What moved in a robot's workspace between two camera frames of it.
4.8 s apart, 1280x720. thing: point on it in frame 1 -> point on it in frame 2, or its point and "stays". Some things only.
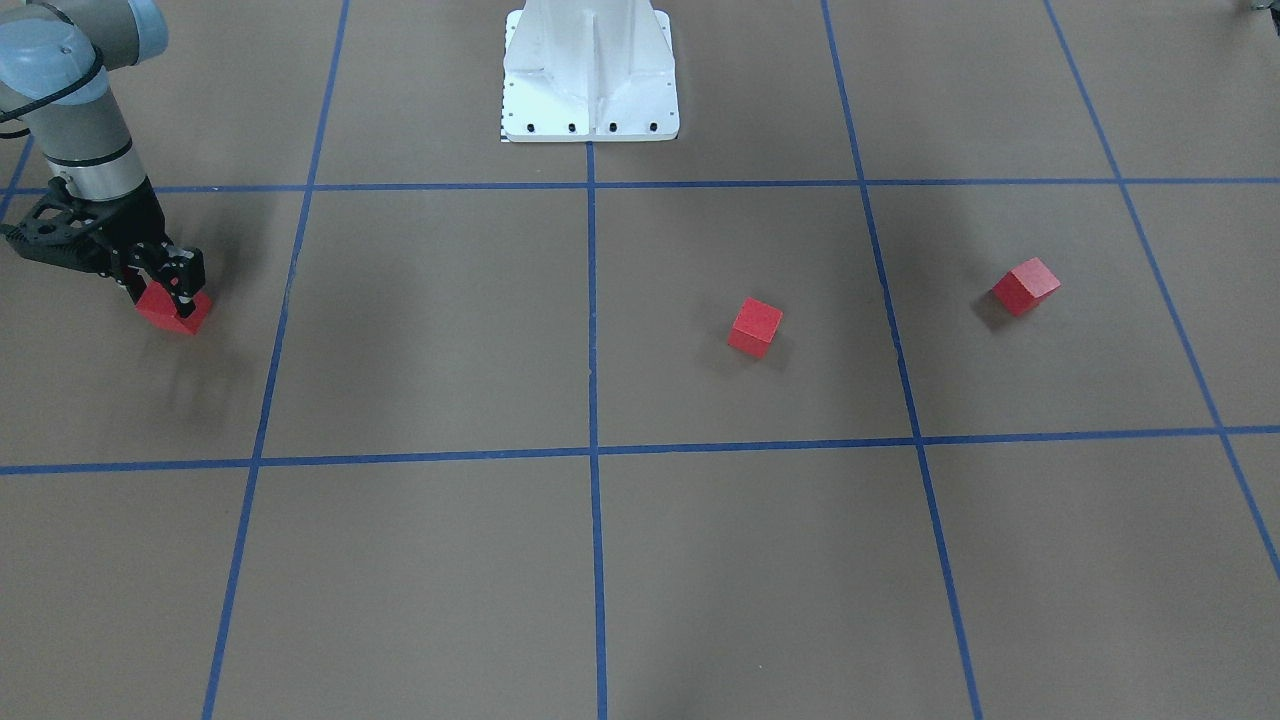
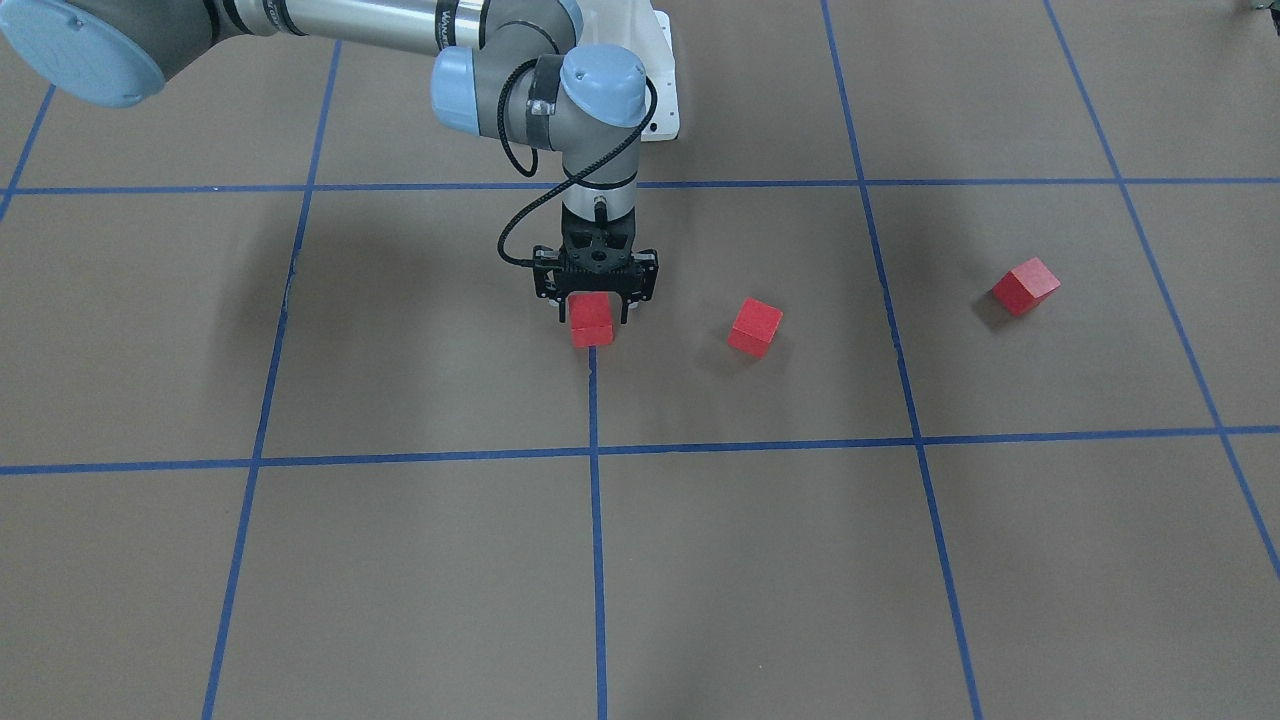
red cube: x=156 y=305 -> x=591 y=319
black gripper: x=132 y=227 -> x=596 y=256
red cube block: x=755 y=328 stays
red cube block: x=1022 y=288 stays
